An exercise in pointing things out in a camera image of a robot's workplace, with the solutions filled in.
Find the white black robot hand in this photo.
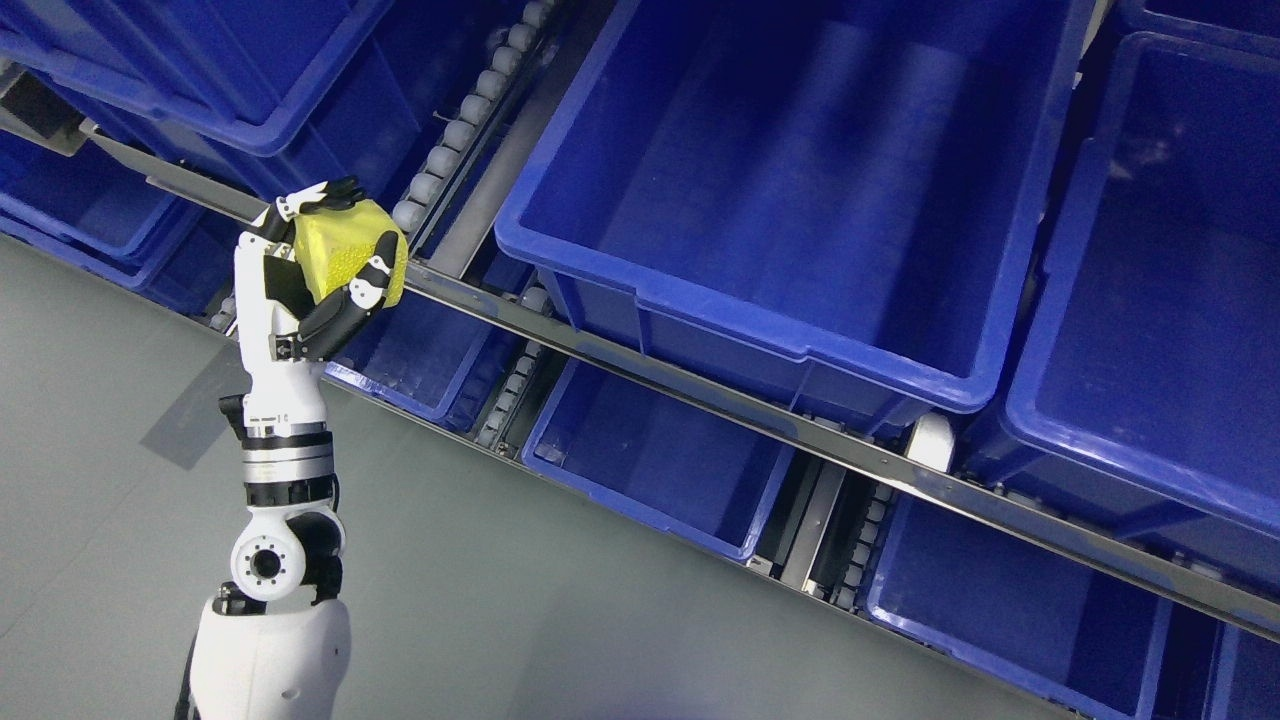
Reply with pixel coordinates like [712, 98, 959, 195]
[233, 176, 396, 437]

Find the yellow foam block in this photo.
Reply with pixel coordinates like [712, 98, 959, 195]
[293, 199, 408, 307]

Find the metal shelf rack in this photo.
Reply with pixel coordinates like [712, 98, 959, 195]
[0, 0, 1280, 646]

